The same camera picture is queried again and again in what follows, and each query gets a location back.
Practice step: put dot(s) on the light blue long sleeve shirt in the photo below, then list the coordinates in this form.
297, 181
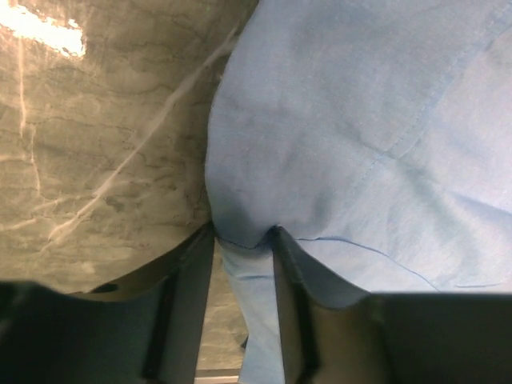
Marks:
378, 134

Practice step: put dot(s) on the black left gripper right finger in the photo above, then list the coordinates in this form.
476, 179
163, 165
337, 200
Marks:
326, 325

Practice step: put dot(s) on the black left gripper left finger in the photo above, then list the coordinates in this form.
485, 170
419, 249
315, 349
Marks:
157, 311

